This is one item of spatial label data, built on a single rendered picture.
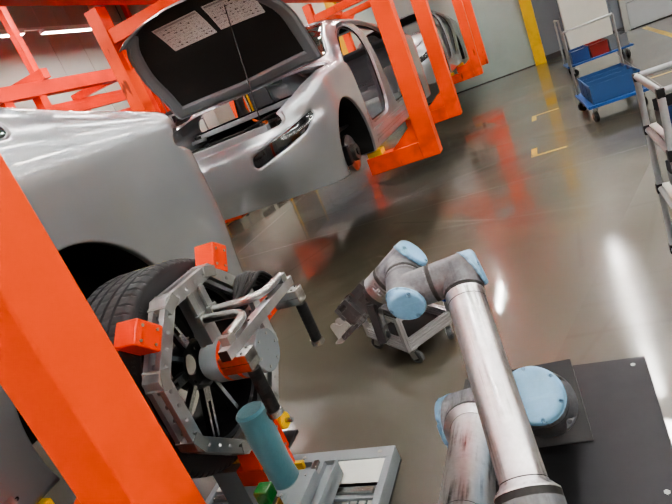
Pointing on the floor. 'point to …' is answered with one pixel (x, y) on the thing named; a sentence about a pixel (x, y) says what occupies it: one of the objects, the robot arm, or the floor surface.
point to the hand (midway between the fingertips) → (340, 342)
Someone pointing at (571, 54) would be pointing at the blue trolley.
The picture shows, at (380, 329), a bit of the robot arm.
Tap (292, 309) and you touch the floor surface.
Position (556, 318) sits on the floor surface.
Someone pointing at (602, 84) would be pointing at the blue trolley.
